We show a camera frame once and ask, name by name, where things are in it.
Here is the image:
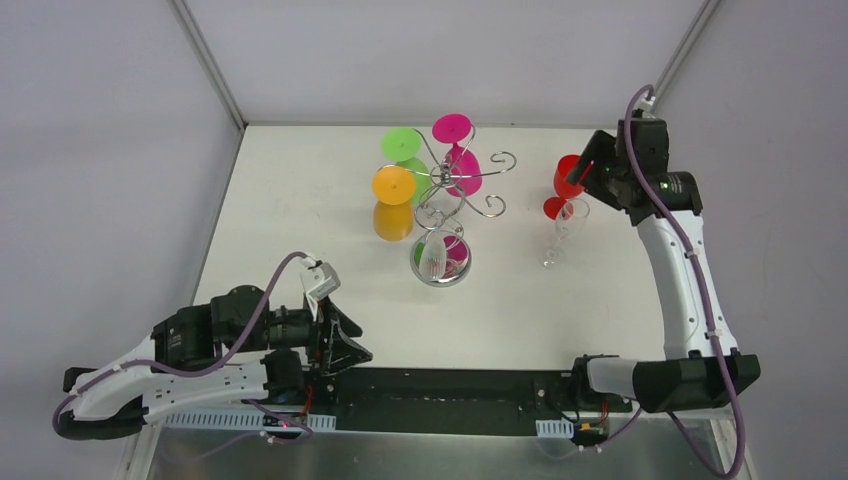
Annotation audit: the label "red wine glass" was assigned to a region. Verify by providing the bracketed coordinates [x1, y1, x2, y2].
[543, 154, 585, 220]

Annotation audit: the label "clear wine glass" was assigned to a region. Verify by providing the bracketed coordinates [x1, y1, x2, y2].
[411, 206, 470, 287]
[539, 197, 590, 269]

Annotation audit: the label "chrome wine glass rack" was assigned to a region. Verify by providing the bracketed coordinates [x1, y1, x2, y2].
[409, 126, 518, 288]

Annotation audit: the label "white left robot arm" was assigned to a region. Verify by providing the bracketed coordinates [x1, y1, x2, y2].
[51, 285, 373, 441]

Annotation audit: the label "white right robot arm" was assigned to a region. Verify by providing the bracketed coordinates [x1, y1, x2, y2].
[567, 111, 761, 413]

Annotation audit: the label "orange wine glass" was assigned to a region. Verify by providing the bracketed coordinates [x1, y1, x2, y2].
[372, 165, 416, 242]

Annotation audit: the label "pink wine glass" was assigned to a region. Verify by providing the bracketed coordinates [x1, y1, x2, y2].
[431, 113, 483, 197]

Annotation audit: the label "green wine glass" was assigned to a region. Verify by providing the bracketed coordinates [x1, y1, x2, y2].
[380, 127, 432, 207]

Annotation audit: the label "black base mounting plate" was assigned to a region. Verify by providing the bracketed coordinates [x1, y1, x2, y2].
[265, 367, 633, 436]

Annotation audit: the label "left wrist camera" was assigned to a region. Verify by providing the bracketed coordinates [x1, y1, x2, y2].
[300, 256, 341, 315]

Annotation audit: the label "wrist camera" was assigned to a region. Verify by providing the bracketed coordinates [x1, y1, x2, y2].
[300, 256, 341, 315]
[631, 95, 657, 119]

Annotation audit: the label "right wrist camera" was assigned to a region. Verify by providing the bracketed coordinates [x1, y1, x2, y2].
[631, 95, 657, 119]

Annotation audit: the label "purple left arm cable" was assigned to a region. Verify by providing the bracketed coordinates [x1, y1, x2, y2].
[51, 250, 333, 465]

